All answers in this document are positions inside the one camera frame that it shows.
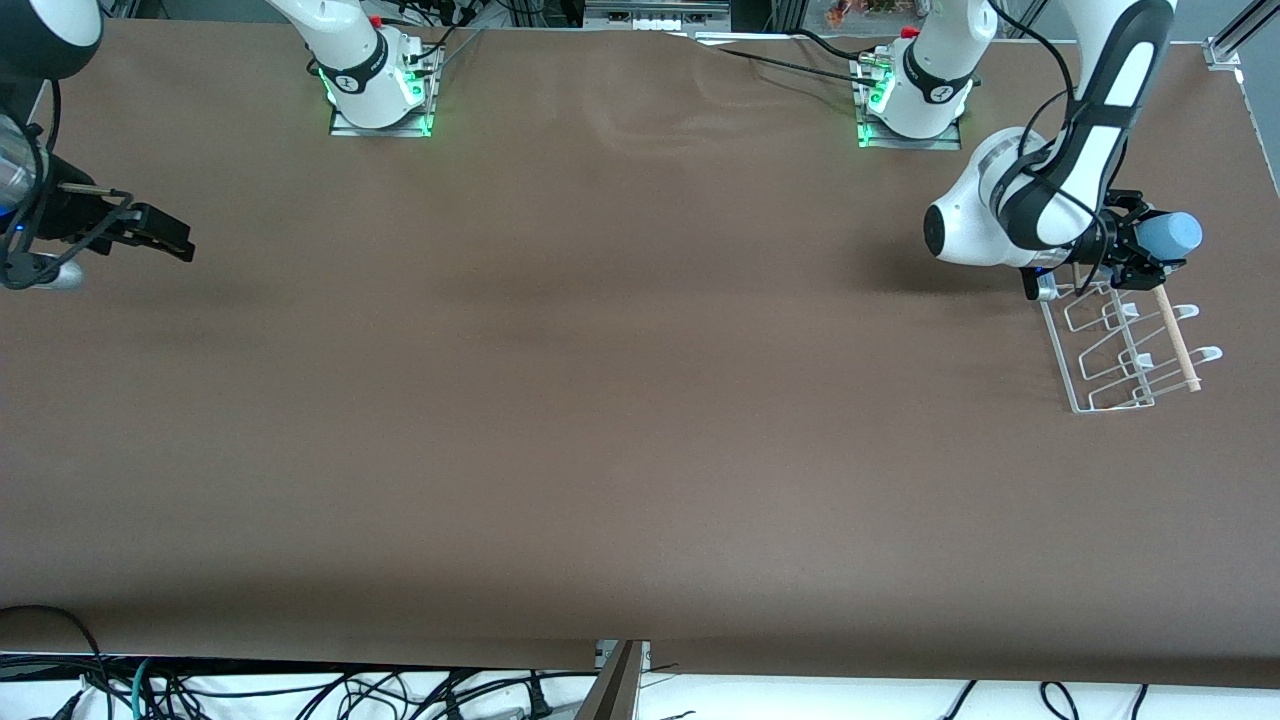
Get black cable with plug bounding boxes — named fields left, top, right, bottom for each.
left=410, top=670, right=557, bottom=720

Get light blue plastic cup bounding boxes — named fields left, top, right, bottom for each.
left=1138, top=211, right=1204, bottom=260

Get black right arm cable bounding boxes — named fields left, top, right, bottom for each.
left=0, top=78, right=63, bottom=286

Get white wire cup rack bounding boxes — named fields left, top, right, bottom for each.
left=1040, top=280, right=1223, bottom=415

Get black base power cable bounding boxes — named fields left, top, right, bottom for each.
left=690, top=30, right=883, bottom=87

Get thick black cable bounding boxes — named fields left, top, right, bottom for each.
left=0, top=604, right=105, bottom=693

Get aluminium corner bracket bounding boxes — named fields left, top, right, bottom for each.
left=1204, top=0, right=1280, bottom=71

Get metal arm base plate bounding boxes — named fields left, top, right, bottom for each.
left=856, top=55, right=963, bottom=152
left=328, top=45, right=436, bottom=139

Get brown table cover sheet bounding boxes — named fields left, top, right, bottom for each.
left=0, top=18, right=1280, bottom=691

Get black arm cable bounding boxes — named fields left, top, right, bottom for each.
left=984, top=0, right=1113, bottom=293
left=0, top=78, right=63, bottom=286

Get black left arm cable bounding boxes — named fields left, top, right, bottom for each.
left=984, top=0, right=1113, bottom=293

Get aluminium profile beam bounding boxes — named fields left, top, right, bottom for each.
left=574, top=640, right=652, bottom=720

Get colourful small objects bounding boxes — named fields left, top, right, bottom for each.
left=826, top=0, right=933, bottom=27

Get grey device with white connectors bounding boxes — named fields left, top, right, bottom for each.
left=584, top=0, right=732, bottom=31

